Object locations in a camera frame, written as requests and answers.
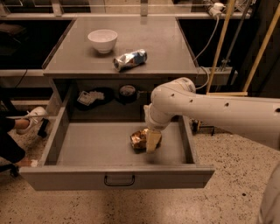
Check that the yellow hand truck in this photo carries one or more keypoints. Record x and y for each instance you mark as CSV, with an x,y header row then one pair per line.
x,y
243,44

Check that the white ceramic bowl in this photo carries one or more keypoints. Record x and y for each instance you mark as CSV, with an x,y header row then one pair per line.
x,y
103,41

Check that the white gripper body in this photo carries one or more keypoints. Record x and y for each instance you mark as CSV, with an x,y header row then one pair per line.
x,y
153,122

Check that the crushed orange can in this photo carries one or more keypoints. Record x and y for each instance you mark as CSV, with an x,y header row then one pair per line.
x,y
138,139

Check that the grey counter cabinet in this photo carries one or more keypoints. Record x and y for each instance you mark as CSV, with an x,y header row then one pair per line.
x,y
75,65

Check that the white power plug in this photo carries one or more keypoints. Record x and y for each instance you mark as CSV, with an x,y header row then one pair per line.
x,y
215,10

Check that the white sneaker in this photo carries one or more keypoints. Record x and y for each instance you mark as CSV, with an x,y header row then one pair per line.
x,y
29,121

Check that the crushed blue silver can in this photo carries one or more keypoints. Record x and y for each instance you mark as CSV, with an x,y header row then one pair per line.
x,y
130,59

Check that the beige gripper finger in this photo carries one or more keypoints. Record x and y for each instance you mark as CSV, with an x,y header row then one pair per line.
x,y
152,140

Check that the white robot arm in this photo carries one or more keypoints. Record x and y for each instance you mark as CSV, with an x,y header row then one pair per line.
x,y
245,187

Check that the black drawer handle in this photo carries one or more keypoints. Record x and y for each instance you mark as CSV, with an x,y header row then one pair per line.
x,y
114,181

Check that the grey open drawer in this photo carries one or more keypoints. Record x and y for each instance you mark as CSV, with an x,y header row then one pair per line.
x,y
78,155

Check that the person in black clothes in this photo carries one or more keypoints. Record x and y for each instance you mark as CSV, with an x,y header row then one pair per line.
x,y
9,149

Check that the black tape roll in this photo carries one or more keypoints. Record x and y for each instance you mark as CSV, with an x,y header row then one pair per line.
x,y
128,94

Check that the black pouch with tag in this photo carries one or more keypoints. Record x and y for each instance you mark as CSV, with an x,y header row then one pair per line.
x,y
93,98

